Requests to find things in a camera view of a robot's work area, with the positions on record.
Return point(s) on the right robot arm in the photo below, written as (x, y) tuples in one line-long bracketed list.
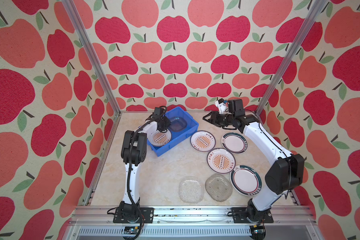
[(287, 169)]

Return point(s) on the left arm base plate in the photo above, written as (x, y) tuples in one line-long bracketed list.
[(147, 215)]

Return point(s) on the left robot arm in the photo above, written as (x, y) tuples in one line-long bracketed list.
[(133, 153)]

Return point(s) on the green striped plate far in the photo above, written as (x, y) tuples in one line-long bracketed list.
[(234, 143)]

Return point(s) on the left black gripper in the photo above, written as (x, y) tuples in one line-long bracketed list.
[(167, 122)]

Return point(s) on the left aluminium frame post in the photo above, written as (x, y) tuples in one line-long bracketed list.
[(91, 53)]

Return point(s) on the sunburst plate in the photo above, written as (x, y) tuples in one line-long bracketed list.
[(203, 141), (159, 139), (221, 161)]

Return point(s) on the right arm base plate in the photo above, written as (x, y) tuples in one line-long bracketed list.
[(251, 216)]

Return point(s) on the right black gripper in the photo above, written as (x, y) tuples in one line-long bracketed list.
[(213, 118)]

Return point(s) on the aluminium frame post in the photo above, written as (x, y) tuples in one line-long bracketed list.
[(307, 24), (91, 53)]

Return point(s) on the blue plastic bin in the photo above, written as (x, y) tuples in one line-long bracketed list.
[(180, 135)]

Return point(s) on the right aluminium frame post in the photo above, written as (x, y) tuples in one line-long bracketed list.
[(307, 24)]

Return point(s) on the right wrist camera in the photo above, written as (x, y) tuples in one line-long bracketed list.
[(222, 106)]

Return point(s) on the green striped plate near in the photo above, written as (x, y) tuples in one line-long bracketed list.
[(246, 180)]

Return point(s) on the front aluminium rail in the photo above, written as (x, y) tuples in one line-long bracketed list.
[(192, 223)]

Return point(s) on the green striped plate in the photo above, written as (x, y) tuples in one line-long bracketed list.
[(234, 143), (246, 180)]

